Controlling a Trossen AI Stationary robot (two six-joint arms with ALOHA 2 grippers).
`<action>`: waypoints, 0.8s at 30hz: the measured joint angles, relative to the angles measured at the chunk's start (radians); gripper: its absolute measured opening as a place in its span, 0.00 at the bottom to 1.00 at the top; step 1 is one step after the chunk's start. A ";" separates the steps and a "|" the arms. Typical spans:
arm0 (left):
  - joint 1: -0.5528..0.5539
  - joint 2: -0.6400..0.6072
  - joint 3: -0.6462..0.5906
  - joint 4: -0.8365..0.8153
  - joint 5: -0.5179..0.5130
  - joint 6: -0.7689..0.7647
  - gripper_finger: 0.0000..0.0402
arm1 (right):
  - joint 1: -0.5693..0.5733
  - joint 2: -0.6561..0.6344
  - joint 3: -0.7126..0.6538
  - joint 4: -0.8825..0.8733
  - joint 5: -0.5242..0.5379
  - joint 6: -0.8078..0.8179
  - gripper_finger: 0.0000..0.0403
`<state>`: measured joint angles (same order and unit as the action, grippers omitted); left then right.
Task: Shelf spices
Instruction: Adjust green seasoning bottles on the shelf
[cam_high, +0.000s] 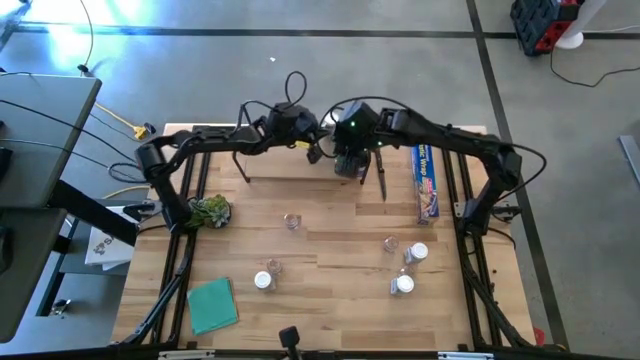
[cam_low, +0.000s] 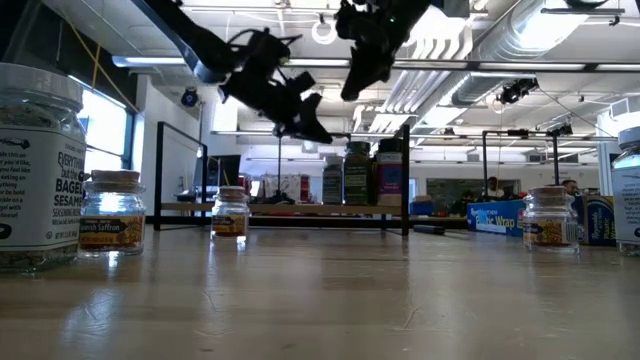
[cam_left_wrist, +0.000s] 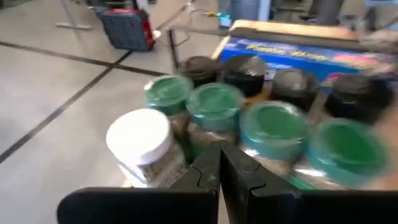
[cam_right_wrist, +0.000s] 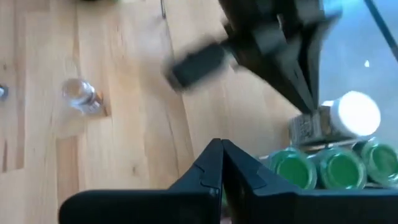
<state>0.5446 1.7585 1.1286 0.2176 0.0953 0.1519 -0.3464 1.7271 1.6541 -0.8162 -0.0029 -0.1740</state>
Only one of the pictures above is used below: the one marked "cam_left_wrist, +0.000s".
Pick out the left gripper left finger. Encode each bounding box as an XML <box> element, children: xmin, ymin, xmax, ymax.
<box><xmin>57</xmin><ymin>141</ymin><xmax>221</xmax><ymax>224</ymax></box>

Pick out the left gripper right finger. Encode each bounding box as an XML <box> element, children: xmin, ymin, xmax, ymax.
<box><xmin>219</xmin><ymin>139</ymin><xmax>398</xmax><ymax>224</ymax></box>

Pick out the white-lid bagel seasoning jar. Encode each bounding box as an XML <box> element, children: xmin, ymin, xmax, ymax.
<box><xmin>105</xmin><ymin>108</ymin><xmax>190</xmax><ymax>189</ymax></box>

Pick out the orange label black-lid spice jar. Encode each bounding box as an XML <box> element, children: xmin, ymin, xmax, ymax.
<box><xmin>178</xmin><ymin>55</ymin><xmax>223</xmax><ymax>88</ymax></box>

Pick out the yellow label black-lid spice jar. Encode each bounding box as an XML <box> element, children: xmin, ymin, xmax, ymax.
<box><xmin>221</xmin><ymin>54</ymin><xmax>270</xmax><ymax>98</ymax></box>

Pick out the purple label black-lid spice jar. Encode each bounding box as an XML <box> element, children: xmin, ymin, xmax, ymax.
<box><xmin>320</xmin><ymin>73</ymin><xmax>397</xmax><ymax>125</ymax></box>

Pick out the blue plastic wrap box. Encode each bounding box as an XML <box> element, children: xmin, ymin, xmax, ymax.
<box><xmin>217</xmin><ymin>35</ymin><xmax>398</xmax><ymax>82</ymax></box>

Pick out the dark blue red toolbox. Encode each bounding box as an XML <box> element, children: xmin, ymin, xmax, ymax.
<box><xmin>98</xmin><ymin>7</ymin><xmax>156</xmax><ymax>53</ymax></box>

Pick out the grey metal floor stand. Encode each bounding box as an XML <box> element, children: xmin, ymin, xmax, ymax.
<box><xmin>55</xmin><ymin>0</ymin><xmax>93</xmax><ymax>31</ymax></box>

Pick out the wooden shelf with black frame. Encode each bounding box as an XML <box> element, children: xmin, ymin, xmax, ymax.
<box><xmin>166</xmin><ymin>28</ymin><xmax>398</xmax><ymax>190</ymax></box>

